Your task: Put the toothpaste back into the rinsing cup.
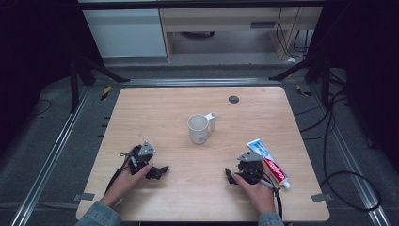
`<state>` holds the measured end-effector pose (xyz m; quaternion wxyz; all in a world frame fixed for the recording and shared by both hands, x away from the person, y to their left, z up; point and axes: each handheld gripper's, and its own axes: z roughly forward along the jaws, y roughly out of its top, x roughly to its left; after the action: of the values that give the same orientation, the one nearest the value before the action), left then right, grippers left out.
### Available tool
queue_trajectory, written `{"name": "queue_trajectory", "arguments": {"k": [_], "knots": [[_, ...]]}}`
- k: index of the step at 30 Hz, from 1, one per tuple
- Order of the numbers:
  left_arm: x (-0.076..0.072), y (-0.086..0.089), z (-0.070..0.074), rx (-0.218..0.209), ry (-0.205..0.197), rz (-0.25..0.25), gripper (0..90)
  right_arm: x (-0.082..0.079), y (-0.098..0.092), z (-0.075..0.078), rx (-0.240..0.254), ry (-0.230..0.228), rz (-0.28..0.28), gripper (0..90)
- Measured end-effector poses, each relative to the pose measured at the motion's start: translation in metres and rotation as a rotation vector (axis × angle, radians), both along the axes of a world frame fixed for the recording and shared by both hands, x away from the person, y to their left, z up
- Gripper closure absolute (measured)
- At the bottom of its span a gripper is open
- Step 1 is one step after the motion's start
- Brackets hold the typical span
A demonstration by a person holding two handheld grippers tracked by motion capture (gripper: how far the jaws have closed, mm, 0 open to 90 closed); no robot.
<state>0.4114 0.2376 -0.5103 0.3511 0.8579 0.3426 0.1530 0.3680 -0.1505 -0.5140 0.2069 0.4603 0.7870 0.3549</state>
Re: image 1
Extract black metal stand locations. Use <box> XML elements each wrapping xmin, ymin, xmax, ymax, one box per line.
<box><xmin>268</xmin><ymin>53</ymin><xmax>347</xmax><ymax>109</ymax></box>
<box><xmin>69</xmin><ymin>56</ymin><xmax>132</xmax><ymax>115</ymax></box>

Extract person's left hand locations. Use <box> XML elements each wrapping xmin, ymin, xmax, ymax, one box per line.
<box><xmin>100</xmin><ymin>162</ymin><xmax>154</xmax><ymax>209</ymax></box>

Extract long black looped floor cable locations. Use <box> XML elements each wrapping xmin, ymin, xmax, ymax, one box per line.
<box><xmin>319</xmin><ymin>89</ymin><xmax>383</xmax><ymax>212</ymax></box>

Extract person's right hand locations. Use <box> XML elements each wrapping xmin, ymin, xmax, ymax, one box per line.
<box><xmin>231</xmin><ymin>163</ymin><xmax>277</xmax><ymax>217</ymax></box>

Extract white cup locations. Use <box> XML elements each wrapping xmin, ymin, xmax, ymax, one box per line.
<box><xmin>186</xmin><ymin>111</ymin><xmax>218</xmax><ymax>145</ymax></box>

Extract right hand-held gripper cable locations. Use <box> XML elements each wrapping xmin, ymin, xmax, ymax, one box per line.
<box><xmin>259</xmin><ymin>177</ymin><xmax>284</xmax><ymax>220</ymax></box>

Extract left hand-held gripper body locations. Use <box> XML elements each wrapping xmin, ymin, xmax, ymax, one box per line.
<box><xmin>120</xmin><ymin>140</ymin><xmax>157</xmax><ymax>176</ymax></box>

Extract toothpaste tube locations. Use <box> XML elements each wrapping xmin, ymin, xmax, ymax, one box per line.
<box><xmin>246</xmin><ymin>137</ymin><xmax>293</xmax><ymax>191</ymax></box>

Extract left hand-held gripper cable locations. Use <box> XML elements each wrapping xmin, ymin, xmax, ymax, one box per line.
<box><xmin>104</xmin><ymin>152</ymin><xmax>133</xmax><ymax>194</ymax></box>

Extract yellow black tape strip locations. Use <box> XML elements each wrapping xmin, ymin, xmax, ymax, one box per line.
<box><xmin>295</xmin><ymin>83</ymin><xmax>313</xmax><ymax>98</ymax></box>
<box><xmin>100</xmin><ymin>85</ymin><xmax>113</xmax><ymax>102</ymax></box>

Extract white cabinet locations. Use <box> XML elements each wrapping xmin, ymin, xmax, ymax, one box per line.
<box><xmin>82</xmin><ymin>8</ymin><xmax>168</xmax><ymax>59</ymax></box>

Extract grey tape piece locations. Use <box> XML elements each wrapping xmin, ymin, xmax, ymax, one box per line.
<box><xmin>72</xmin><ymin>191</ymin><xmax>96</xmax><ymax>202</ymax></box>
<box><xmin>311</xmin><ymin>192</ymin><xmax>334</xmax><ymax>203</ymax></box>

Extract metal floor rail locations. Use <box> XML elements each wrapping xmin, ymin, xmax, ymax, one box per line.
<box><xmin>9</xmin><ymin>86</ymin><xmax>92</xmax><ymax>226</ymax></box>
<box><xmin>120</xmin><ymin>77</ymin><xmax>282</xmax><ymax>89</ymax></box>
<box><xmin>309</xmin><ymin>84</ymin><xmax>392</xmax><ymax>226</ymax></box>

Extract thin black floor cable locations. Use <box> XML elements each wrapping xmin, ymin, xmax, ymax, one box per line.
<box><xmin>28</xmin><ymin>98</ymin><xmax>53</xmax><ymax>118</ymax></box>

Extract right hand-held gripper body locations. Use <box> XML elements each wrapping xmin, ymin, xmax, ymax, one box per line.
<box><xmin>235</xmin><ymin>150</ymin><xmax>266</xmax><ymax>186</ymax></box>

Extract hand-held gripper cable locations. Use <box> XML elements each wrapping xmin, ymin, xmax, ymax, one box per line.
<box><xmin>104</xmin><ymin>152</ymin><xmax>133</xmax><ymax>194</ymax></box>
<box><xmin>259</xmin><ymin>177</ymin><xmax>284</xmax><ymax>220</ymax></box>

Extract black hanging desk cables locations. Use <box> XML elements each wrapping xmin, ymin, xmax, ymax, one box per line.
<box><xmin>275</xmin><ymin>6</ymin><xmax>311</xmax><ymax>60</ymax></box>

